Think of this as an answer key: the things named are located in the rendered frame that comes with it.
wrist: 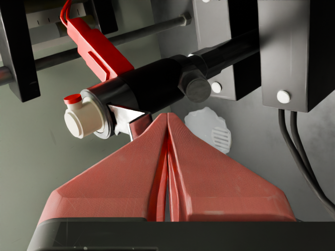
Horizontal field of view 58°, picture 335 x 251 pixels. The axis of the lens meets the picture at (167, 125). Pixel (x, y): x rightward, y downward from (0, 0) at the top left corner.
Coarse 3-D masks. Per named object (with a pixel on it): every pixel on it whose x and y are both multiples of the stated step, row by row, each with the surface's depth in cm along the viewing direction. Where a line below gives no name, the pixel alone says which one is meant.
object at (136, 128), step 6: (144, 114) 13; (132, 120) 12; (138, 120) 12; (144, 120) 13; (132, 126) 12; (138, 126) 12; (144, 126) 13; (132, 132) 12; (138, 132) 12; (132, 138) 12
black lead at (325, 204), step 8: (280, 112) 25; (296, 112) 24; (280, 120) 25; (296, 120) 24; (280, 128) 24; (296, 128) 24; (288, 136) 24; (296, 136) 23; (288, 144) 23; (296, 144) 23; (296, 152) 23; (304, 152) 22; (296, 160) 22; (304, 160) 22; (304, 168) 21; (304, 176) 21; (312, 176) 21; (312, 184) 20; (320, 192) 20; (320, 200) 20; (328, 200) 19; (328, 208) 19
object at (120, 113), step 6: (108, 108) 15; (114, 108) 14; (120, 108) 14; (126, 108) 14; (132, 108) 14; (120, 114) 14; (126, 114) 14; (132, 114) 13; (138, 114) 13; (150, 114) 13; (120, 120) 14; (126, 120) 14; (150, 120) 13; (114, 126) 15; (120, 126) 15; (126, 126) 14; (120, 132) 15; (126, 132) 15
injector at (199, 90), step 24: (216, 48) 21; (240, 48) 22; (144, 72) 17; (168, 72) 17; (192, 72) 17; (216, 72) 21; (96, 96) 15; (120, 96) 15; (144, 96) 16; (168, 96) 17; (192, 96) 16
